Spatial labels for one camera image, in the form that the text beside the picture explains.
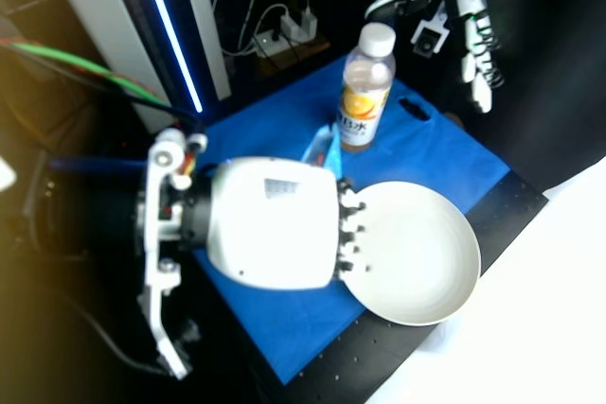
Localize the small blue plastic object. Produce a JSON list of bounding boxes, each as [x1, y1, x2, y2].
[[301, 122, 343, 183]]

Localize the orange vitamin drink bottle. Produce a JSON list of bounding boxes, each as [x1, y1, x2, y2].
[[336, 22, 397, 153]]

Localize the white round plate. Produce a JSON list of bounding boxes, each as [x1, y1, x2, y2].
[[338, 180, 483, 328]]

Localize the white charger plug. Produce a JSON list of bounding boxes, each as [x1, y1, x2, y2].
[[278, 5, 319, 42]]

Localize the blue cloth bag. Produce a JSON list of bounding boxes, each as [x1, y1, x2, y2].
[[191, 54, 512, 385]]

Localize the green cable bundle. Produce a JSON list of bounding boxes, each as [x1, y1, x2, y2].
[[0, 39, 207, 133]]

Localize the white column with blue light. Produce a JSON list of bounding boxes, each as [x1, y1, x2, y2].
[[40, 0, 233, 133]]

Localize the white power strip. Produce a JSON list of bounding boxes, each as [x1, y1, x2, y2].
[[252, 25, 309, 59]]

